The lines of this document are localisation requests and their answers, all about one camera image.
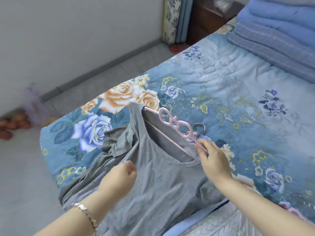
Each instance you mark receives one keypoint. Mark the person's left forearm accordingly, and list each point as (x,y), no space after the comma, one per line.
(69,223)

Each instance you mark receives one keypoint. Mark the pink heart hanger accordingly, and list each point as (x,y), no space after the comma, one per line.
(295,211)

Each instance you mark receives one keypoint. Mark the person's left hand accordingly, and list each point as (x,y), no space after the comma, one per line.
(118,181)

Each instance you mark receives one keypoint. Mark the white knit cardigan black trim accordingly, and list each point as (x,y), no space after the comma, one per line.
(221,223)

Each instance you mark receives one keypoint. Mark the red round mat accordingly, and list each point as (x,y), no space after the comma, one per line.
(178,48)

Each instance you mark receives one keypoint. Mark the light blue shirt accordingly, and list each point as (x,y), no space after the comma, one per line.
(197,216)

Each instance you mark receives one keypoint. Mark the orange slippers on floor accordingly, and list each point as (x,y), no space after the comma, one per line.
(12,125)

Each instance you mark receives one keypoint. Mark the person's right hand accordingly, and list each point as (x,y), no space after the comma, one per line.
(216,167)

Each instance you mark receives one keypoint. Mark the blue floral bed quilt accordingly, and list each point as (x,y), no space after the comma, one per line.
(246,71)

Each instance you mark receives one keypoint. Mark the blue floral curtain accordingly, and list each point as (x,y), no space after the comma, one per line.
(172,22)

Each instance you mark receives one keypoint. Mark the pale blue folded blanket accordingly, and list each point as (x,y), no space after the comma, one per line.
(270,46)

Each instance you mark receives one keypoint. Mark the dark wooden nightstand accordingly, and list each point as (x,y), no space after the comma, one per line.
(204,22)

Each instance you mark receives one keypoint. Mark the person's right forearm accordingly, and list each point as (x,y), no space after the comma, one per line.
(258,213)

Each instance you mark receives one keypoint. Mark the pink bow hanger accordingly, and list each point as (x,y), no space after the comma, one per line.
(151,110)
(200,124)

